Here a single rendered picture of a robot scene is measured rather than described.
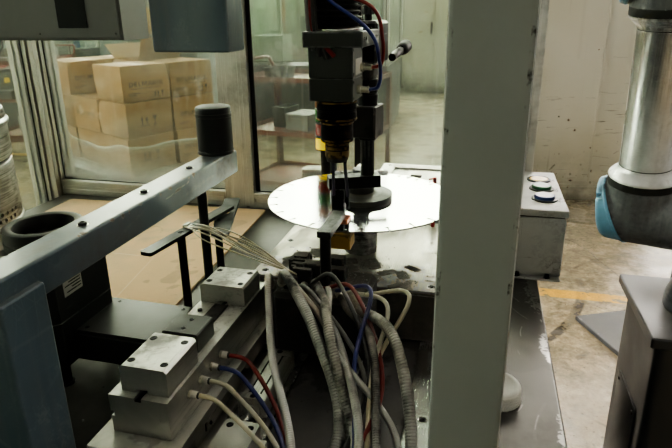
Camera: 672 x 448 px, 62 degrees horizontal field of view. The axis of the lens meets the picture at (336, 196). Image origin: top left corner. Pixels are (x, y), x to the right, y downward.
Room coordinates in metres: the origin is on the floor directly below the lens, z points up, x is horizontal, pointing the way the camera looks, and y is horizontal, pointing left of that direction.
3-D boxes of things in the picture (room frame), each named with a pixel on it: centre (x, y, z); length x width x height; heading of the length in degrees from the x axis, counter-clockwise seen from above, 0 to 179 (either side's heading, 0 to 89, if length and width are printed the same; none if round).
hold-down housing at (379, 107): (0.87, -0.05, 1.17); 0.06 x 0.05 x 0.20; 156
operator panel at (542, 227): (1.15, -0.43, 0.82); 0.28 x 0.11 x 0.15; 165
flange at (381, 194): (0.95, -0.04, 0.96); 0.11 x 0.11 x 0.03
